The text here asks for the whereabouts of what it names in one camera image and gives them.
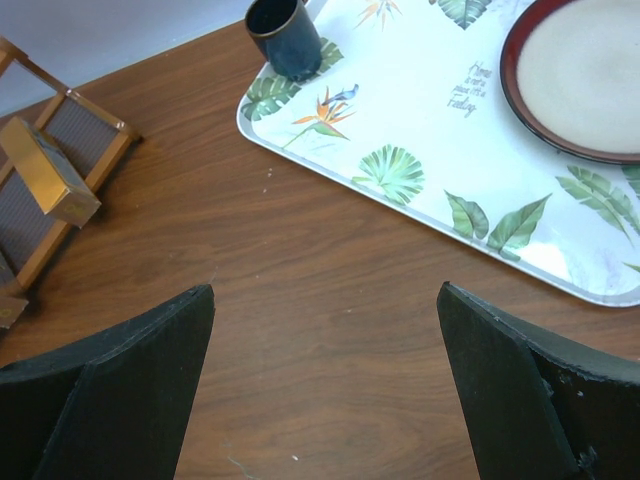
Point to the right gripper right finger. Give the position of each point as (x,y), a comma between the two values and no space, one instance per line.
(538,405)

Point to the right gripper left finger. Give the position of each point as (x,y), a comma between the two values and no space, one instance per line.
(113,405)

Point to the gold honeycomb toothpaste box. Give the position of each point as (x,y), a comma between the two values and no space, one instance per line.
(11,308)

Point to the white orange R.O toothpaste box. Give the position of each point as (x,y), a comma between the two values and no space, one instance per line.
(57,187)

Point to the orange wooden shelf rack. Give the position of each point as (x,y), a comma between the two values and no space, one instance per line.
(93,139)

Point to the floral serving tray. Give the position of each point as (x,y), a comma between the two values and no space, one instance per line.
(408,109)

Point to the red rimmed beige plate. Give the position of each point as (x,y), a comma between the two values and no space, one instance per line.
(569,73)

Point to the dark blue mug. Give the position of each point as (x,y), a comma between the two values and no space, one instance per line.
(284,33)

